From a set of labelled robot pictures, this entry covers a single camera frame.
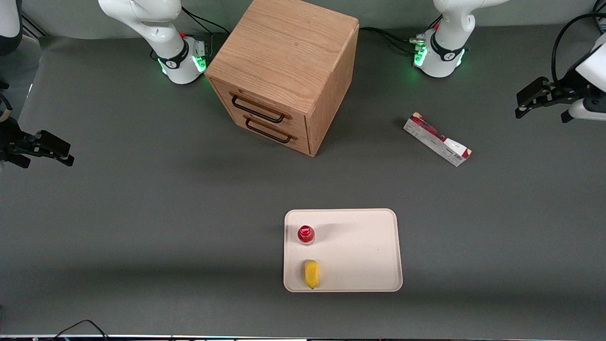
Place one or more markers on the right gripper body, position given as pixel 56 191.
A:
pixel 13 140

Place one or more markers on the red tartan cookie box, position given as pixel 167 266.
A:
pixel 435 139

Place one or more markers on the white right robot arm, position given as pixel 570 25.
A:
pixel 165 52

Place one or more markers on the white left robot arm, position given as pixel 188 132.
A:
pixel 445 52

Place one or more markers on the beige plastic tray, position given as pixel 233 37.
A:
pixel 360 251

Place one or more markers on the dark gray table mat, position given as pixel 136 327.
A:
pixel 142 213

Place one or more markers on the wide wooden drawer front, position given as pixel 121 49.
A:
pixel 265 102

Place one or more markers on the narrow wooden drawer front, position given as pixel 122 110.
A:
pixel 284 142

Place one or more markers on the wooden drawer cabinet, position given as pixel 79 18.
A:
pixel 289 47

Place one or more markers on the red capped small bottle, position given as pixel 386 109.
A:
pixel 306 234

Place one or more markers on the yellow toy fruit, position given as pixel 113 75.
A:
pixel 311 273

